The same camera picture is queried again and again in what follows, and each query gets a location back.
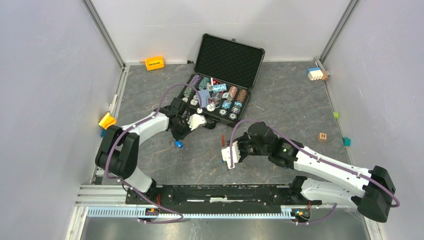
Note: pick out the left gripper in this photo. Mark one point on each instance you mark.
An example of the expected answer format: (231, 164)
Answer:
(181, 136)

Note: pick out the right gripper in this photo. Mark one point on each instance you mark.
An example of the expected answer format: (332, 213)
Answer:
(239, 142)

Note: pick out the blue tag with key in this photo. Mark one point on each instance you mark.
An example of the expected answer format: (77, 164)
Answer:
(178, 144)

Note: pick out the red keyring with key bunch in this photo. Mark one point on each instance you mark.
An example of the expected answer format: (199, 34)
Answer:
(223, 142)

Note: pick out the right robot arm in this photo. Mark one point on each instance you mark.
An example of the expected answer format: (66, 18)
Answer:
(370, 191)

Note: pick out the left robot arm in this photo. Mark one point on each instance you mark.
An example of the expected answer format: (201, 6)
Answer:
(119, 149)

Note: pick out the blue patterned card deck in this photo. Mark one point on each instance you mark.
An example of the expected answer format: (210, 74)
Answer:
(203, 97)

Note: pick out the clear dealer button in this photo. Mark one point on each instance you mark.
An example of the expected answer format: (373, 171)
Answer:
(216, 99)

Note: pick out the green poker chip stack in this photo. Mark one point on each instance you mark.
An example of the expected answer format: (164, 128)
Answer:
(204, 83)

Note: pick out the purple poker chip stack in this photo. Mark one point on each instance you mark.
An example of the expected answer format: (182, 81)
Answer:
(189, 91)

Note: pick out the light blue chip stack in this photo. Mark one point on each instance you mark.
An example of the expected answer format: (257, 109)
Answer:
(218, 88)

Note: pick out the yellow toy block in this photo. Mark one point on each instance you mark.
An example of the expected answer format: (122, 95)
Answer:
(154, 63)

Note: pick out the black poker chip case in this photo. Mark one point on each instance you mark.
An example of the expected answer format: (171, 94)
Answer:
(225, 61)

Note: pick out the yellow orange block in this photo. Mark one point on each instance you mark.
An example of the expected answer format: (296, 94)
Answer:
(106, 121)

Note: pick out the wooden letter cube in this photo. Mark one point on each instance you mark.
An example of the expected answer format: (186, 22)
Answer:
(322, 137)

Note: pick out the small blue block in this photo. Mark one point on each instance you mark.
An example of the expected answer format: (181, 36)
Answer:
(103, 132)

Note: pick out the white blue brick stack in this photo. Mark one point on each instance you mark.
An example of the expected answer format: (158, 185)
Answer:
(316, 74)

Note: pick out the teal small cube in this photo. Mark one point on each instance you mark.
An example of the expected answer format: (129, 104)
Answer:
(346, 141)

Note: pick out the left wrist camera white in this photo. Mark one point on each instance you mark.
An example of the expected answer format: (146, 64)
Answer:
(196, 121)

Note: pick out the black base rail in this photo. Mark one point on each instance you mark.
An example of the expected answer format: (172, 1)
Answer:
(222, 199)

